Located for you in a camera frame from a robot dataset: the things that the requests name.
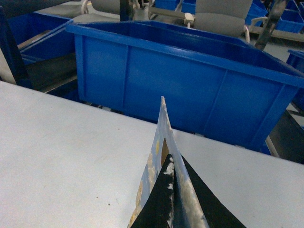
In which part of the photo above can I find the grey office chair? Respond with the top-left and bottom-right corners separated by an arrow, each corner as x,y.
149,0 -> 254,43

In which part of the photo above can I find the flower gift bag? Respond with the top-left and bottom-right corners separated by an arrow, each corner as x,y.
128,97 -> 209,228

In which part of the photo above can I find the large blue bin by table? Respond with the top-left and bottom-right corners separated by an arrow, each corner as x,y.
66,21 -> 304,151

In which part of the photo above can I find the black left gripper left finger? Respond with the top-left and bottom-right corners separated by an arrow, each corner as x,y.
131,154 -> 175,228

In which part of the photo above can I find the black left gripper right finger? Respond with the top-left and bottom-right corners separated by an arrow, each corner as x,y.
183,159 -> 245,228

